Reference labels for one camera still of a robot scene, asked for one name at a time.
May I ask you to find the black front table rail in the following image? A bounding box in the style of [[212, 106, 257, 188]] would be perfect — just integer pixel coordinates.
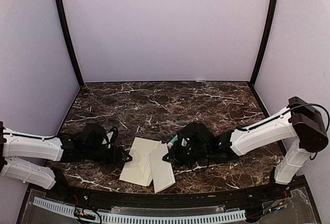
[[46, 164, 298, 209]]

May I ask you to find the small circuit board with wires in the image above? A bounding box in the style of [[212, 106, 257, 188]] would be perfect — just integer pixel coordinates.
[[74, 208, 96, 220]]

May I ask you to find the black frame post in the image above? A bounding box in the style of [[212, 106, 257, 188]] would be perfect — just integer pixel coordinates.
[[55, 0, 85, 88], [249, 0, 277, 88]]

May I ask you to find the right black frame post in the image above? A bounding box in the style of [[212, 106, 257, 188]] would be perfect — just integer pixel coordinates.
[[249, 0, 277, 88]]

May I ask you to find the left black frame post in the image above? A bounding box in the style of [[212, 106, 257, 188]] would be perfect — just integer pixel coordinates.
[[55, 0, 85, 88]]

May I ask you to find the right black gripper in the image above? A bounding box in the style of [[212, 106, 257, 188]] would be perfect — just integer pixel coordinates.
[[162, 140, 209, 169]]

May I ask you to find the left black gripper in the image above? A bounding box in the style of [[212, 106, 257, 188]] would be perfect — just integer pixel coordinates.
[[84, 145, 132, 167]]

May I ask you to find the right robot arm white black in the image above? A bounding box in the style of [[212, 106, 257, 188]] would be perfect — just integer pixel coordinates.
[[162, 97, 329, 200]]

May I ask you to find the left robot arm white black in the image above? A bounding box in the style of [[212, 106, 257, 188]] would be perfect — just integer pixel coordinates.
[[1, 123, 133, 201]]

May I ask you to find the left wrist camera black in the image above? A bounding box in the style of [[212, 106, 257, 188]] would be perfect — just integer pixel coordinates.
[[102, 127, 119, 149]]

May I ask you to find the white slotted cable duct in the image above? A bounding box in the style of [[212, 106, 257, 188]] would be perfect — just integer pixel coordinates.
[[33, 197, 246, 224]]

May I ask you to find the lined letter paper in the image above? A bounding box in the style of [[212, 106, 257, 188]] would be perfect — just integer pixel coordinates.
[[150, 143, 175, 193]]

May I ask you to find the green white glue stick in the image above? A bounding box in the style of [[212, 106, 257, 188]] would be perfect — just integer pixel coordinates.
[[167, 135, 178, 149]]

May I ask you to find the cream paper envelope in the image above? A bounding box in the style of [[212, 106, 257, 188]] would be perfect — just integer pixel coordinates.
[[119, 137, 162, 186]]

